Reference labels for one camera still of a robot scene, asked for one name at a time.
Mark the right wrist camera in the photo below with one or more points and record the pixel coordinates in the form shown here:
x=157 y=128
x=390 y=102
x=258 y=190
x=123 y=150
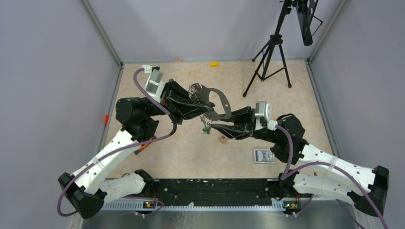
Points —
x=262 y=117

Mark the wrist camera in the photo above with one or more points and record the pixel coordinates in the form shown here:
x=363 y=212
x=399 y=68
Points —
x=154 y=85
x=262 y=117

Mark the wooden letter cube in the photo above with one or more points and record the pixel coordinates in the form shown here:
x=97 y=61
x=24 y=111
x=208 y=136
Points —
x=223 y=139

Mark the black tripod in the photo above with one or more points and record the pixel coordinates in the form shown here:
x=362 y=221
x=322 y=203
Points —
x=275 y=40

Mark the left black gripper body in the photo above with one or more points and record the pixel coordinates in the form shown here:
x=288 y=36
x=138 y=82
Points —
x=173 y=110

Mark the green key tag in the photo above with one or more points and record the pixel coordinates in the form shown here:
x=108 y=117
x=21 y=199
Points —
x=206 y=130

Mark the orange plate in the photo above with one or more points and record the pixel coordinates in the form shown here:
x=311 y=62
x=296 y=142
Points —
x=144 y=146

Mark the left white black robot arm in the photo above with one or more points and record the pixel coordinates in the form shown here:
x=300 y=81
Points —
x=88 y=189

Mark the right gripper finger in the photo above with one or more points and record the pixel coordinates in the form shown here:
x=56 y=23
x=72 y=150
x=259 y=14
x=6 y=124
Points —
x=241 y=116
x=237 y=132

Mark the blue playing card deck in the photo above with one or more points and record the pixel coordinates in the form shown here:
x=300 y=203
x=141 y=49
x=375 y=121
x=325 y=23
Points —
x=263 y=156

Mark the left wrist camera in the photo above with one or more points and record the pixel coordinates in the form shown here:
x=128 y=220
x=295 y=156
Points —
x=154 y=85

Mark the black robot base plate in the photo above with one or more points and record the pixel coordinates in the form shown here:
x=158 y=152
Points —
x=220 y=192

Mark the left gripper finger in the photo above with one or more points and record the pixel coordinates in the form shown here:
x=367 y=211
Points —
x=190 y=111
x=179 y=96

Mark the orange red wall clip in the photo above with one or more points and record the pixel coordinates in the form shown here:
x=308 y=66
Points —
x=106 y=119

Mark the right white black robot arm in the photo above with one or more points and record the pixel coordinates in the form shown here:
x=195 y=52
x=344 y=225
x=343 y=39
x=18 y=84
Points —
x=309 y=170

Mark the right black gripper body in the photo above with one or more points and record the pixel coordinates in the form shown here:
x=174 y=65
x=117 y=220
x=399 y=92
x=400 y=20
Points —
x=260 y=133

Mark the white slotted cable duct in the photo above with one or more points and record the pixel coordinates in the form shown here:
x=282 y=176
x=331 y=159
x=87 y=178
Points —
x=138 y=205

